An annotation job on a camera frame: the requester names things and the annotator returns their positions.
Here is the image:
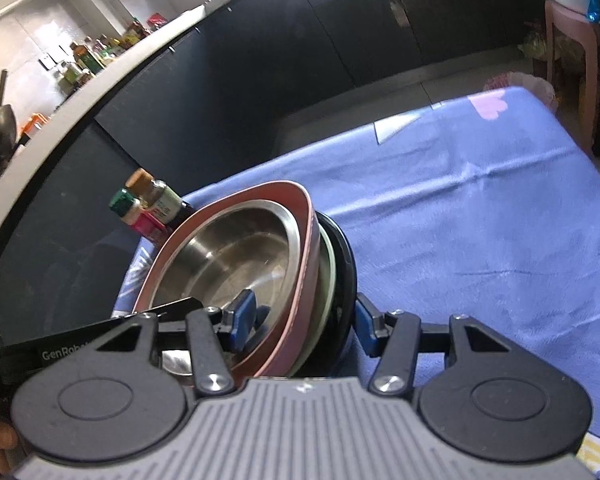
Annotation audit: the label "orange lid spice jar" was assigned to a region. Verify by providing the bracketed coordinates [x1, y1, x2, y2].
[124, 168, 184, 222]

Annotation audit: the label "pink square bowl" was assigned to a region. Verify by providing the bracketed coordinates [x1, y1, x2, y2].
[131, 179, 315, 379]

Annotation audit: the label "green round plate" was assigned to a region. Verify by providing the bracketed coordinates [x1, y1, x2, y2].
[286, 224, 338, 377]

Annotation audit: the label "black wok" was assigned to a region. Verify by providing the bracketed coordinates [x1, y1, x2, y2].
[0, 68, 20, 189]

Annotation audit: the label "pink plastic stool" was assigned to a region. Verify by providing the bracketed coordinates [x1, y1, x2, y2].
[543, 0, 600, 147]

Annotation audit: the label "grey kitchen countertop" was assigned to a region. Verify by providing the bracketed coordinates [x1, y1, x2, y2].
[0, 2, 207, 281]

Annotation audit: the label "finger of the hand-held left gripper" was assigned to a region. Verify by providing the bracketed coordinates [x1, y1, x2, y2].
[112, 297, 205, 321]

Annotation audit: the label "green lid spice jar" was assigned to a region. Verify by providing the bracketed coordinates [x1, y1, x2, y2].
[108, 187, 171, 244]

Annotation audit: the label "stainless steel bowl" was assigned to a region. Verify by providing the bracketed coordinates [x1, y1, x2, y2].
[152, 199, 301, 357]

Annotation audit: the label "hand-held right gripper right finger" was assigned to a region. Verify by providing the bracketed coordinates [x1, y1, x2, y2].
[354, 292, 514, 395]

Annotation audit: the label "dark kitchen cabinets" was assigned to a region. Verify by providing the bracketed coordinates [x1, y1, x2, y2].
[0, 0, 547, 326]

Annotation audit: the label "blue printed tablecloth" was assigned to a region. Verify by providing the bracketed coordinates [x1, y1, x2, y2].
[112, 85, 600, 480]

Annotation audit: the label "orange packet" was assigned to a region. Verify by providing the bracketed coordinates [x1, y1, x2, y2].
[19, 114, 49, 134]

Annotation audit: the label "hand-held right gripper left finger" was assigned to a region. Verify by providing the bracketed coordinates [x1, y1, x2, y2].
[92, 288, 259, 395]

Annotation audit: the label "black round plate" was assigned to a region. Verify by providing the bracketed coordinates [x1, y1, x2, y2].
[294, 209, 359, 379]

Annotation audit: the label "pink plastic bag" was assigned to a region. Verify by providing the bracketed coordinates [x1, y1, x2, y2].
[484, 72, 557, 112]

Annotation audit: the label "row of condiment bottles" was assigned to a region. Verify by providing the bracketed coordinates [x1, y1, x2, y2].
[55, 12, 167, 89]

